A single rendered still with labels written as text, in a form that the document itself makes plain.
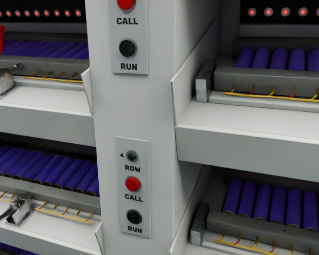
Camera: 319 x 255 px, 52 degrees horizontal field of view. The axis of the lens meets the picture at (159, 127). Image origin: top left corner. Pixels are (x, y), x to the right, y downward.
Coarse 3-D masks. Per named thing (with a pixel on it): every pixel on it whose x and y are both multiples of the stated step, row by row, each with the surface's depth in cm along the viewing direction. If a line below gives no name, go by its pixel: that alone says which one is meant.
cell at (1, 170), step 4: (20, 152) 60; (24, 152) 61; (12, 156) 60; (16, 156) 60; (20, 156) 60; (8, 160) 59; (12, 160) 59; (16, 160) 59; (4, 164) 58; (8, 164) 58; (12, 164) 58; (0, 168) 57; (4, 168) 57; (8, 168) 58; (0, 172) 57; (4, 172) 57
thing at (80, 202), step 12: (0, 180) 54; (12, 180) 53; (12, 192) 53; (24, 192) 52; (36, 192) 50; (48, 192) 50; (60, 192) 50; (72, 192) 50; (60, 204) 50; (72, 204) 49; (84, 204) 48; (96, 204) 47
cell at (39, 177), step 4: (56, 156) 58; (60, 156) 58; (52, 160) 57; (56, 160) 57; (60, 160) 58; (48, 164) 57; (52, 164) 57; (56, 164) 57; (44, 168) 56; (48, 168) 56; (52, 168) 56; (44, 172) 55; (48, 172) 55; (36, 176) 54; (40, 176) 54; (44, 176) 55; (48, 176) 55; (36, 180) 54; (40, 180) 54; (44, 180) 54
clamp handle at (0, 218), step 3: (9, 204) 48; (12, 204) 48; (12, 207) 48; (15, 207) 48; (9, 210) 48; (12, 210) 48; (15, 210) 48; (6, 213) 47; (9, 213) 47; (12, 213) 48; (0, 216) 47; (3, 216) 47; (6, 216) 47; (9, 216) 47; (0, 219) 46; (3, 219) 46
